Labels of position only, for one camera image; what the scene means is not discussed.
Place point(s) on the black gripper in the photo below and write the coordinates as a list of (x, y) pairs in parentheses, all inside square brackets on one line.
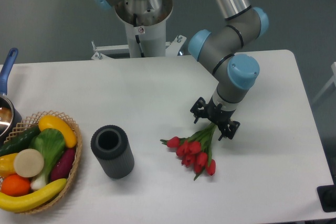
[(217, 115)]

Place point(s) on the red tulip bouquet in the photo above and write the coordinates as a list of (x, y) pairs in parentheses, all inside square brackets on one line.
[(195, 151)]

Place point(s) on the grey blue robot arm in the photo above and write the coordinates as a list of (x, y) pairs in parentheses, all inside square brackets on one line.
[(219, 53)]

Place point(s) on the dark grey ribbed vase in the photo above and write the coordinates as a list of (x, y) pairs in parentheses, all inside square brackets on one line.
[(110, 146)]

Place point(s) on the black device table corner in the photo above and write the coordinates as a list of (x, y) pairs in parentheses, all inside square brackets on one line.
[(327, 197)]

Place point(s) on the purple sweet potato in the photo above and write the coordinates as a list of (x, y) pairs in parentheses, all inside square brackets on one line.
[(64, 165)]

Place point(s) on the green bok choy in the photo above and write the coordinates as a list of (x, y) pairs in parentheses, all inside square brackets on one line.
[(51, 144)]

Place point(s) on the woven wicker basket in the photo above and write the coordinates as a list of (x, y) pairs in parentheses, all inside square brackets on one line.
[(33, 120)]

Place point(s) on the beige round disc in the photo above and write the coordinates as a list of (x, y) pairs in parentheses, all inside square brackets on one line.
[(28, 163)]

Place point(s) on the green cucumber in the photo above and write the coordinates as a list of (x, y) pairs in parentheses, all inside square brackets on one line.
[(20, 142)]

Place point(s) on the long yellow banana squash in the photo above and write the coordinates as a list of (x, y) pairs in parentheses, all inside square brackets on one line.
[(32, 200)]

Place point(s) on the orange fruit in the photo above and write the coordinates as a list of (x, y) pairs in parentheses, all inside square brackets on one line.
[(15, 185)]

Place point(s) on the yellow bell pepper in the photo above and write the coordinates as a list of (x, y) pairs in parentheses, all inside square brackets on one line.
[(7, 165)]

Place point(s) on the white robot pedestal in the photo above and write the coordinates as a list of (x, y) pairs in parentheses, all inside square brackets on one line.
[(145, 27)]

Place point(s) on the white frame right edge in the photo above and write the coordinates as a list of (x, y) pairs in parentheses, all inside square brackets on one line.
[(327, 88)]

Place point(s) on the blue handled saucepan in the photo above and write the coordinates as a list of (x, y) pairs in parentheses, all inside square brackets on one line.
[(9, 115)]

